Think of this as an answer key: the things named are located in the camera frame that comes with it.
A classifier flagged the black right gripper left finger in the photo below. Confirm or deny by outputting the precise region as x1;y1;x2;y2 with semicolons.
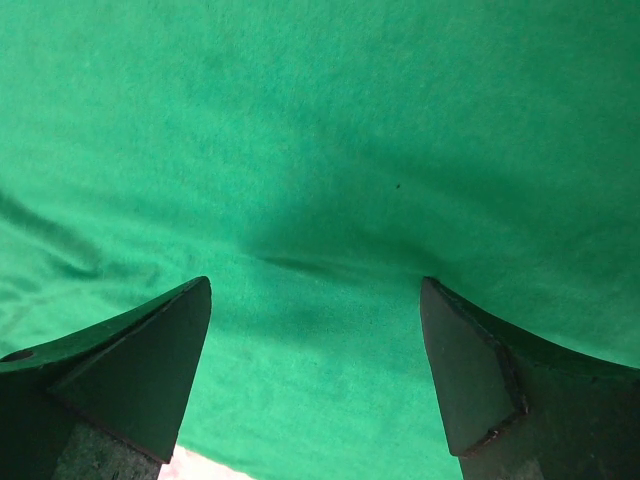
1;276;211;480

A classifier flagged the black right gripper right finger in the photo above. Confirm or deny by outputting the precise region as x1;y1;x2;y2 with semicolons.
420;277;639;480

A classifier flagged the green t shirt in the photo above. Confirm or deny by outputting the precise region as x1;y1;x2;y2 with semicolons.
1;1;639;479

